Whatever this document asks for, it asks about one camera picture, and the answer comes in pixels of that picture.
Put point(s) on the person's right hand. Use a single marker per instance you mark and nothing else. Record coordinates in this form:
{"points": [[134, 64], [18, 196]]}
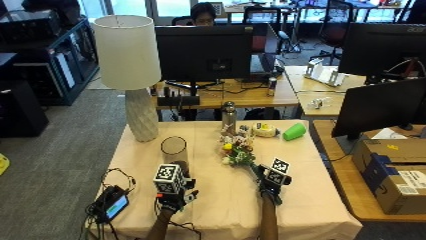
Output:
{"points": [[272, 188]]}

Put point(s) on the person's left hand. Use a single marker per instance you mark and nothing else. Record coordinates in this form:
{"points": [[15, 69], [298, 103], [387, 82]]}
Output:
{"points": [[176, 199]]}

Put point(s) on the artificial flower bouquet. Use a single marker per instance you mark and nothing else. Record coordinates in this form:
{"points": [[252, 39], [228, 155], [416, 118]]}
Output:
{"points": [[239, 150]]}

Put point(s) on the right glove white marker cube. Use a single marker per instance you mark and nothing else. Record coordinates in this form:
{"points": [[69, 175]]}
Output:
{"points": [[279, 171]]}

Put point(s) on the glove white marker cube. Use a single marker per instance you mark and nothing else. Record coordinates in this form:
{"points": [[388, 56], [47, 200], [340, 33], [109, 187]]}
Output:
{"points": [[279, 171], [168, 178]]}

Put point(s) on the left glove white marker cube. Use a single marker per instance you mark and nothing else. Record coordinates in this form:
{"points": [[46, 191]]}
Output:
{"points": [[168, 178]]}

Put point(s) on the yellow and white tape measure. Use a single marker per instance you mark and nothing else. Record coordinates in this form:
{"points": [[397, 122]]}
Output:
{"points": [[264, 130]]}

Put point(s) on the beige tablecloth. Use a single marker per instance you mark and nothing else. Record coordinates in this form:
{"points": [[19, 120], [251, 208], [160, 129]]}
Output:
{"points": [[222, 206]]}

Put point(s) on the green plastic cup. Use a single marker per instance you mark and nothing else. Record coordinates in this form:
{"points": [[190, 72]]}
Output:
{"points": [[295, 132]]}

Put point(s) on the black bag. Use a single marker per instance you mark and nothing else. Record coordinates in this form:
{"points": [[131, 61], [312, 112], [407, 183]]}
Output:
{"points": [[262, 114]]}

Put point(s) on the steel water bottle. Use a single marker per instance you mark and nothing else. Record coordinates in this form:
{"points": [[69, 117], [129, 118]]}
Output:
{"points": [[228, 116]]}

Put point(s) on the black device with lit screen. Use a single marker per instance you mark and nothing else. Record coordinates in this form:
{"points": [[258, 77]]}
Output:
{"points": [[113, 204]]}

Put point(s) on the wooden side table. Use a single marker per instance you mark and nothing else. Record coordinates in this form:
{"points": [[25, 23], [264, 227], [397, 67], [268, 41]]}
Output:
{"points": [[347, 186]]}

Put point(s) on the black power strip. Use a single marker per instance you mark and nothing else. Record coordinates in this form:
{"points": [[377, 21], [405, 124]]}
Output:
{"points": [[179, 100]]}

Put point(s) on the small white gadget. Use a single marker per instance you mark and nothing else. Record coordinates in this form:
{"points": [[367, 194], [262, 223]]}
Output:
{"points": [[319, 103]]}

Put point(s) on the silver drink can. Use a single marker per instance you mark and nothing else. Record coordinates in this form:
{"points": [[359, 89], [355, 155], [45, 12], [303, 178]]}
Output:
{"points": [[272, 86]]}

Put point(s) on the light wooden desk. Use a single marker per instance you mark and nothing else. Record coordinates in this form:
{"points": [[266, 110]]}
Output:
{"points": [[311, 90]]}

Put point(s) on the white paper sheet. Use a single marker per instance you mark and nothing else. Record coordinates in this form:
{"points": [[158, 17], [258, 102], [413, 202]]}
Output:
{"points": [[388, 134]]}

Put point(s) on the cardboard box with blue tape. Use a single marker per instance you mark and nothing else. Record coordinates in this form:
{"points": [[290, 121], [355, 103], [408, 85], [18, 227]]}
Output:
{"points": [[397, 190]]}

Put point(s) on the brown cardboard box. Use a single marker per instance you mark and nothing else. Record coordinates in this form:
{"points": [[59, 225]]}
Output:
{"points": [[400, 150]]}

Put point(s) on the white stand device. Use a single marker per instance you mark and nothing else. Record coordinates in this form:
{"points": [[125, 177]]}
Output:
{"points": [[326, 73]]}

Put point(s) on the black monitor with tilted screen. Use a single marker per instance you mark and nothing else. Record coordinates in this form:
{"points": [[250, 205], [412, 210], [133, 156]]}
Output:
{"points": [[380, 106]]}

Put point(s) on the white table lamp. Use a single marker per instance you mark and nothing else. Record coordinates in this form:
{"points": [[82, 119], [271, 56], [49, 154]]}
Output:
{"points": [[127, 53]]}

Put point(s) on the dark shelving rack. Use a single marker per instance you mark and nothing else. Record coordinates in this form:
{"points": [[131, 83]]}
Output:
{"points": [[67, 66]]}

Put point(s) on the black cabinet box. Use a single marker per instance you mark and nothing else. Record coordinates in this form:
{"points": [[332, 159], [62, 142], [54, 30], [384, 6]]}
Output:
{"points": [[21, 110]]}

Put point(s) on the yellow object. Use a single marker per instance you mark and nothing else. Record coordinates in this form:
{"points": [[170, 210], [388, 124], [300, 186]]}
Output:
{"points": [[3, 164]]}

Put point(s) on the red and black office chair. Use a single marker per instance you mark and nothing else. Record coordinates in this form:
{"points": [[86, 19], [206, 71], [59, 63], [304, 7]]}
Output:
{"points": [[334, 30]]}

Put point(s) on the large black computer monitor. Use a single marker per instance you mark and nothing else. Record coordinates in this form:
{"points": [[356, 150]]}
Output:
{"points": [[384, 50]]}

